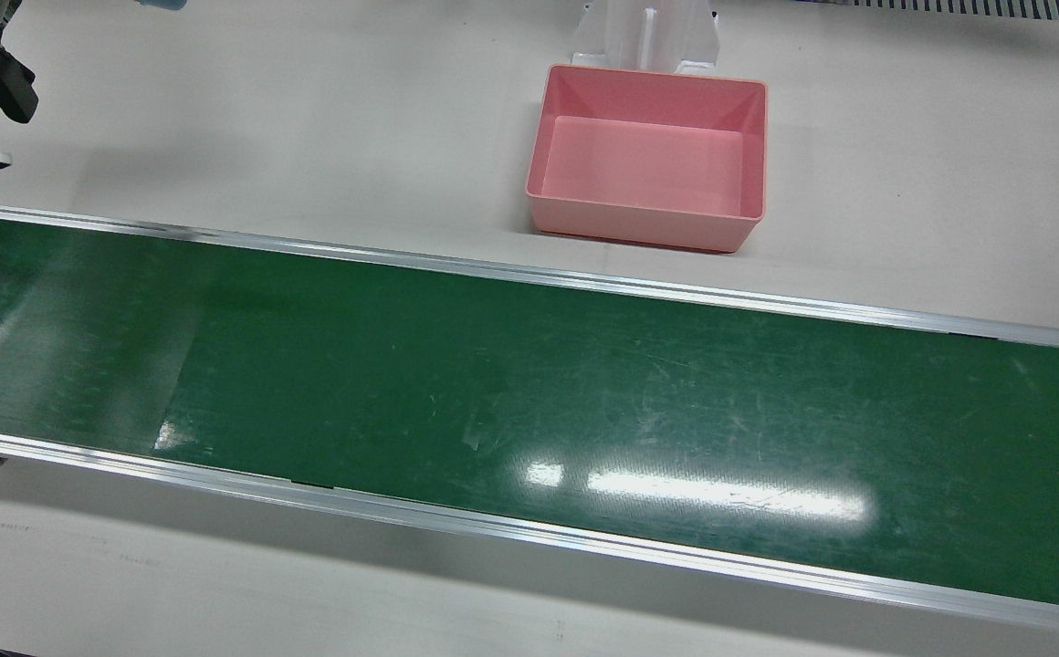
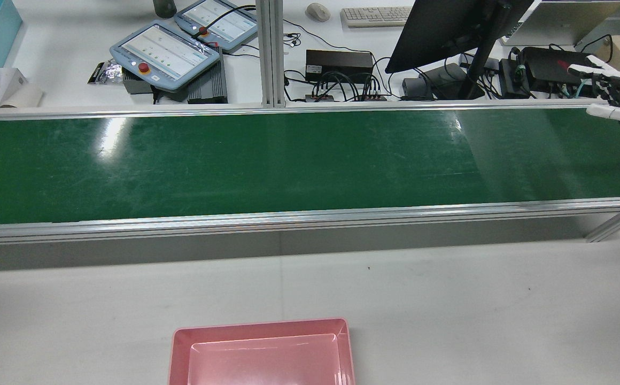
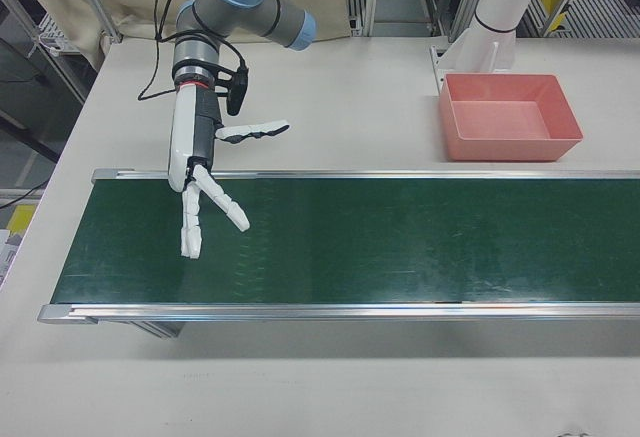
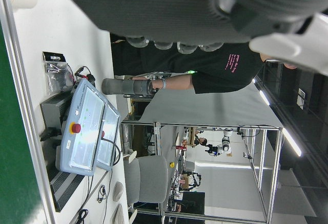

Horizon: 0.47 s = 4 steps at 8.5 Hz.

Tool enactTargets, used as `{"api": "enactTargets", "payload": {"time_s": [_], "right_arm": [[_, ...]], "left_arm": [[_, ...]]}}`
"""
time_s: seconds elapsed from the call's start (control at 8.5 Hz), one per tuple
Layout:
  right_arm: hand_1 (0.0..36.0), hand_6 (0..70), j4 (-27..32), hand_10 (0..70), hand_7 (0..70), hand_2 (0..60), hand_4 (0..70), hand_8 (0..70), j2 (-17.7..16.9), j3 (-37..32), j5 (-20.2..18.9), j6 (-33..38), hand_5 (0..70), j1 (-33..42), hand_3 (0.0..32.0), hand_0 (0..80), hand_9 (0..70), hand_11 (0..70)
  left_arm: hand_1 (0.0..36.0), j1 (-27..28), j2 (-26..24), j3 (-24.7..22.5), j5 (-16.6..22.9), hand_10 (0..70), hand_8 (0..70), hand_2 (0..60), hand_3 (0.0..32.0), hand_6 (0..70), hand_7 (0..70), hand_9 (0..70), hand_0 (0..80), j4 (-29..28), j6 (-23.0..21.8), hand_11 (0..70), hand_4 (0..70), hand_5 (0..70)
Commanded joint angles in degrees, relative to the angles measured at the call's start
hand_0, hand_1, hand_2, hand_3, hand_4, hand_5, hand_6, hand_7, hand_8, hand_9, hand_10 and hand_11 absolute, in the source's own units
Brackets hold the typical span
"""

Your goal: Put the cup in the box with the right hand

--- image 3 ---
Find white wire shelf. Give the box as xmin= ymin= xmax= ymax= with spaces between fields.
xmin=36 ymin=10 xmax=67 ymax=51

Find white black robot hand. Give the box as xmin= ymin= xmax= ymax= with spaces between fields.
xmin=167 ymin=84 xmax=292 ymax=260

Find yellow sheet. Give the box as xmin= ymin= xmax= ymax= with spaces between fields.
xmin=8 ymin=205 xmax=37 ymax=234

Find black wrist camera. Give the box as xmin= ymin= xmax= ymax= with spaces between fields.
xmin=226 ymin=68 xmax=250 ymax=116

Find pink plastic box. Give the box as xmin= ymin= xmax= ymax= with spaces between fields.
xmin=438 ymin=72 xmax=585 ymax=163

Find green conveyor belt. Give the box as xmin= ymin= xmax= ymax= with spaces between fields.
xmin=37 ymin=166 xmax=640 ymax=341

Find aluminium frame post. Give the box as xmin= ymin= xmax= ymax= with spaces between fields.
xmin=69 ymin=0 xmax=124 ymax=44

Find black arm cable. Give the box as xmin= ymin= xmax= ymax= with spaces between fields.
xmin=136 ymin=0 xmax=249 ymax=104

